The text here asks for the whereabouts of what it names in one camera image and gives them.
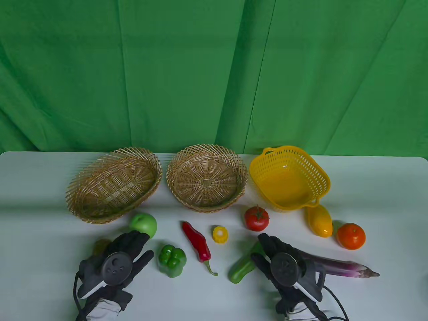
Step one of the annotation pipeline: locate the person's left hand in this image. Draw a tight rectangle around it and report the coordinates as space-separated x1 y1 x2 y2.
78 231 154 308

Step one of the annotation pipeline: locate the person's right hand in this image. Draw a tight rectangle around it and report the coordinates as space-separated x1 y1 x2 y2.
251 233 323 315

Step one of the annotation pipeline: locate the green apple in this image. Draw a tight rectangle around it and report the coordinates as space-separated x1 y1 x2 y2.
130 212 157 239

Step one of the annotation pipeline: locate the red tomato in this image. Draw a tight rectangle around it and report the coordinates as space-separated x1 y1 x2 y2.
244 206 269 232

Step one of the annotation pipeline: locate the brown kiwi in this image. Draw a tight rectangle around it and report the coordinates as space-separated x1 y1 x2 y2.
92 239 112 256

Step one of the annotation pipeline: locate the long green pepper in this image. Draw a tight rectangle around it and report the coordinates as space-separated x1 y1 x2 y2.
229 241 264 284

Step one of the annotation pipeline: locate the green bell pepper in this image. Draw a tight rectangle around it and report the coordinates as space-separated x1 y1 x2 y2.
158 245 187 278

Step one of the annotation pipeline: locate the yellow mango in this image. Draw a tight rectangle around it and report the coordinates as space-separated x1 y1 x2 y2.
307 205 333 238

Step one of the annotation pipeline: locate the yellow corn piece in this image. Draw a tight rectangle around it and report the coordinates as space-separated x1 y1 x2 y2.
213 226 229 244

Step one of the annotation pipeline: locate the oval wicker basket container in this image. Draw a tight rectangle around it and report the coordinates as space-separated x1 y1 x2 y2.
65 147 163 224

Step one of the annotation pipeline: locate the red chili pepper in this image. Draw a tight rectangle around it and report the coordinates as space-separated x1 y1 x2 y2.
182 221 219 276

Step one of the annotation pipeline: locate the yellow plastic basket container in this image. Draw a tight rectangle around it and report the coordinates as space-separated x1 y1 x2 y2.
249 145 331 213

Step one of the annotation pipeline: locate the purple eggplant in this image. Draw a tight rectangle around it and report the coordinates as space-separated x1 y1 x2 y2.
294 249 380 279

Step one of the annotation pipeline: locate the orange fruit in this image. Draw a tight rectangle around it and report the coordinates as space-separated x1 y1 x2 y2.
336 223 366 250

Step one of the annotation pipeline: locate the round wicker basket container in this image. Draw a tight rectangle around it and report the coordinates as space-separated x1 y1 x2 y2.
166 144 248 213

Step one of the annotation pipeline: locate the person's right forearm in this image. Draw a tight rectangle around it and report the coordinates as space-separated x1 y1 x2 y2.
288 303 328 321

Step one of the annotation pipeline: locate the person's left forearm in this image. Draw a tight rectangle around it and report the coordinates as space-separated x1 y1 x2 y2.
79 299 122 321

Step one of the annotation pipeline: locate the black round right-hand tracker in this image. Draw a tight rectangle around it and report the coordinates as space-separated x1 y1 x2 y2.
270 252 323 303

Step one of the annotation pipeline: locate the black round left-hand tracker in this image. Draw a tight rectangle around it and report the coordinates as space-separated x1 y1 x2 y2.
78 252 134 300

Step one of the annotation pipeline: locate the green backdrop cloth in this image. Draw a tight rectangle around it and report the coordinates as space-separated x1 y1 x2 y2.
0 0 428 157

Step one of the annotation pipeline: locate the black right glove cable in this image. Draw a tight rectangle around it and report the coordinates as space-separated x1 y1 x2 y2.
321 284 350 321

